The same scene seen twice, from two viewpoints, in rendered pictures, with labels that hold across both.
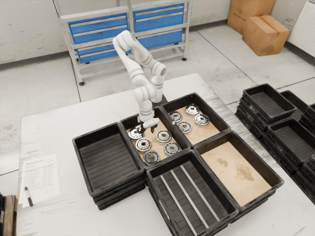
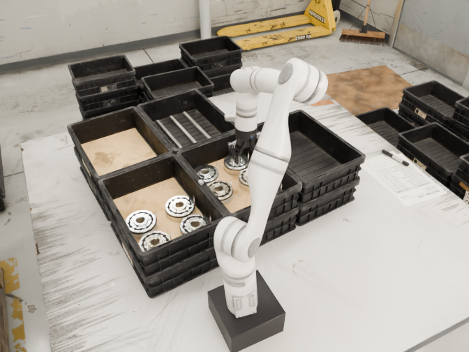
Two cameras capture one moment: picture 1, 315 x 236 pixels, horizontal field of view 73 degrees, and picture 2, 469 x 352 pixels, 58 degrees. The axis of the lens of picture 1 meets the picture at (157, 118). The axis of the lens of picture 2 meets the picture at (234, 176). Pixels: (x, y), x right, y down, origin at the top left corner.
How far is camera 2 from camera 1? 1.99 m
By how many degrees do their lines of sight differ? 92
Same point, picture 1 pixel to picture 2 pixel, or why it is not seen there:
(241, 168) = (105, 163)
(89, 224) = not seen: hidden behind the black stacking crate
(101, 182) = (299, 144)
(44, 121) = not seen: outside the picture
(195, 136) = (160, 201)
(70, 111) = (456, 293)
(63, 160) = (384, 198)
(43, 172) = (402, 183)
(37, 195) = (385, 160)
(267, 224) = not seen: hidden behind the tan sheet
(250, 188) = (106, 145)
